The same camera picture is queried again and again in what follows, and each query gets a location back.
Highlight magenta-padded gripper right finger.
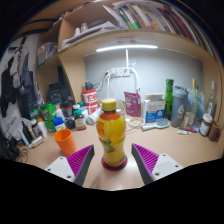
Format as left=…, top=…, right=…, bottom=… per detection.
left=131, top=142, right=184, bottom=186

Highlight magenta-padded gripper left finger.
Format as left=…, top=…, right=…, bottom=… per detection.
left=43, top=143, right=96, bottom=187

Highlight yellow drink bottle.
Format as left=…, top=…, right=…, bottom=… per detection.
left=96, top=98, right=128, bottom=169

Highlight orange plastic cup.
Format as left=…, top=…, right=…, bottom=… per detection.
left=53, top=128, right=78, bottom=158

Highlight light blue hairbrush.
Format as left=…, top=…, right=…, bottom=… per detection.
left=141, top=118, right=170, bottom=132

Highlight blue-capped white bottle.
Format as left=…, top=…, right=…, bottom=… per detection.
left=52, top=116, right=67, bottom=132

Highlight green transparent plastic jar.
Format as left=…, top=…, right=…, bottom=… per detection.
left=44, top=118, right=57, bottom=133
left=39, top=103, right=55, bottom=122

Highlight orange-capped white bottle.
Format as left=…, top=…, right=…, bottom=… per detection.
left=37, top=117, right=49, bottom=138

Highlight green-capped brown bottle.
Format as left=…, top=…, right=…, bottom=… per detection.
left=73, top=109, right=87, bottom=131

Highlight white and blue box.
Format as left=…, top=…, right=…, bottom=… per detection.
left=143, top=93, right=167, bottom=124

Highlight brown jar with white lid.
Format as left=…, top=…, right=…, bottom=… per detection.
left=199, top=113, right=213, bottom=137

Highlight white lying bottle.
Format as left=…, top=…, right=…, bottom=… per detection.
left=87, top=106, right=103, bottom=125

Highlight brown ceramic mug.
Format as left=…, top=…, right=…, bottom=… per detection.
left=208, top=119, right=222, bottom=143

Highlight magenta snack pouch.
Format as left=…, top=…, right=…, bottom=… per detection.
left=123, top=91, right=142, bottom=118

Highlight tall green tube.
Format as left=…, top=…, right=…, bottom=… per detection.
left=164, top=78, right=175, bottom=121

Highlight red and white canister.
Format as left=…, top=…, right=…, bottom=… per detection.
left=82, top=88, right=99, bottom=114

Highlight black bag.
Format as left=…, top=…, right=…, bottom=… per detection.
left=46, top=65, right=75, bottom=108

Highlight green glass bottle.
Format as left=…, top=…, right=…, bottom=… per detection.
left=190, top=78, right=205, bottom=118

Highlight clear glass bottle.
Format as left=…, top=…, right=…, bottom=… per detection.
left=205, top=80, right=217, bottom=118

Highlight hanging clothes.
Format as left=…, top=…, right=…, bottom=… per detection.
left=0, top=43, right=38, bottom=118

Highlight white power strip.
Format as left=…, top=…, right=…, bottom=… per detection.
left=105, top=66, right=133, bottom=78

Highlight wooden shelf unit with books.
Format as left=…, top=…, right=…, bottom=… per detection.
left=34, top=0, right=218, bottom=111

